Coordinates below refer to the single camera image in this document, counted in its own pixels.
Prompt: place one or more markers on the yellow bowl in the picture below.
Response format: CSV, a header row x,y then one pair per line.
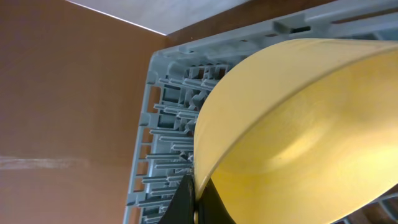
x,y
303,131

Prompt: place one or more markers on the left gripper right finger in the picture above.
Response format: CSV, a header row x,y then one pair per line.
x,y
211,209

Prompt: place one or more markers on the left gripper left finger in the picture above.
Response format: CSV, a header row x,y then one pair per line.
x,y
182,206

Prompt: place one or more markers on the grey dishwasher rack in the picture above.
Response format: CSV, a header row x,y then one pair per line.
x,y
196,57

